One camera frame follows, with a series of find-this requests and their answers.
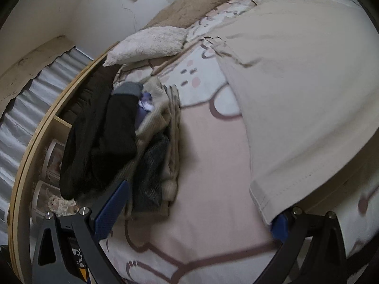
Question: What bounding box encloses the beige garment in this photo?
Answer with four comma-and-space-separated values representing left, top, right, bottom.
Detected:
213, 0, 379, 225

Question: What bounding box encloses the bear print bed sheet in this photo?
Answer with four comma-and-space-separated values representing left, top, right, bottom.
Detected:
98, 0, 379, 284

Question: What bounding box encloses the bear print pillow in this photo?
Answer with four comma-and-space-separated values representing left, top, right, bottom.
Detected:
114, 62, 160, 85

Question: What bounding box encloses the beige printed curtain valance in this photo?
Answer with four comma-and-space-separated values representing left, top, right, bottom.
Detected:
0, 35, 76, 116

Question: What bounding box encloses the dark grey knit garment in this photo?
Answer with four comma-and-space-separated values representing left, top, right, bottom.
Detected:
133, 136, 170, 211

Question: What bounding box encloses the black and white patterned card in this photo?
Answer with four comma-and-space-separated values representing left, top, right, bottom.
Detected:
68, 237, 89, 281

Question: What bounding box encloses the black garment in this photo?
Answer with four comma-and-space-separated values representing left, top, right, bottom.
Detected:
59, 64, 138, 201

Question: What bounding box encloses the beige fleece blanket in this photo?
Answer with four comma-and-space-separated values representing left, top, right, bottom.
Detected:
145, 0, 267, 30

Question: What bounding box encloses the wooden headboard shelf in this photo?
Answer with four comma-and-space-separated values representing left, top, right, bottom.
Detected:
7, 41, 119, 284

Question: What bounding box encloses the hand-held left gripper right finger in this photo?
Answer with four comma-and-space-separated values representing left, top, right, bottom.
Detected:
257, 207, 348, 284

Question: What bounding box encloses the purple garment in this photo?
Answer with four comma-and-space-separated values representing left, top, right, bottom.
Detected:
135, 92, 154, 128

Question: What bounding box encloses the brown cloth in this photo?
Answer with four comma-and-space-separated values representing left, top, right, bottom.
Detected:
63, 71, 99, 120

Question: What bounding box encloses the white wall cable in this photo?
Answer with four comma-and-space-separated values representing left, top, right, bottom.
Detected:
118, 0, 137, 31

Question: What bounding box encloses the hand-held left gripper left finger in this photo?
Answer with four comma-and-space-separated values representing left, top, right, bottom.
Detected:
31, 180, 131, 284

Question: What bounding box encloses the white fluffy pillow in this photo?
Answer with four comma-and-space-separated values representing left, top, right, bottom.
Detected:
103, 26, 188, 67

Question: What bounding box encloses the white curtain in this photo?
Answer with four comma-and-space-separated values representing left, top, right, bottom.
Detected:
0, 47, 92, 234

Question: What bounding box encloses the red doll display case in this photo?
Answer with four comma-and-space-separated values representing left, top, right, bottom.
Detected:
44, 139, 67, 181

